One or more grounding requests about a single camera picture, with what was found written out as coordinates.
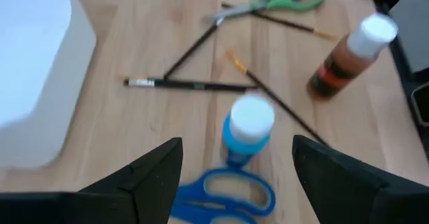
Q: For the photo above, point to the black paintbrush gold ferrule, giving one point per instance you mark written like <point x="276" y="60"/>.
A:
<point x="285" y="23"/>
<point x="278" y="100"/>

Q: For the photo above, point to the thick black paintbrush silver ferrule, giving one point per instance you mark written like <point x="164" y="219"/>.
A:
<point x="201" y="84"/>

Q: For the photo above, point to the blue paint bottle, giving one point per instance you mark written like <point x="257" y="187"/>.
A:
<point x="248" y="120"/>

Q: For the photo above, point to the white plastic bin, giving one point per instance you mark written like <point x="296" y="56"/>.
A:
<point x="27" y="49"/>

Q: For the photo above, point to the brown paint bottle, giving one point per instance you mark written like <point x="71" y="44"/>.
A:
<point x="345" y="63"/>

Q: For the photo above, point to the thin black paintbrush silver ferrule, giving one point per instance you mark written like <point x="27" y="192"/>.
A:
<point x="191" y="49"/>

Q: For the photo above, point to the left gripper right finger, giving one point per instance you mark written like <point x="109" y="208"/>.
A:
<point x="352" y="197"/>

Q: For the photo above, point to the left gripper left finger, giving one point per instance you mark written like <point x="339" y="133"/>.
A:
<point x="100" y="204"/>

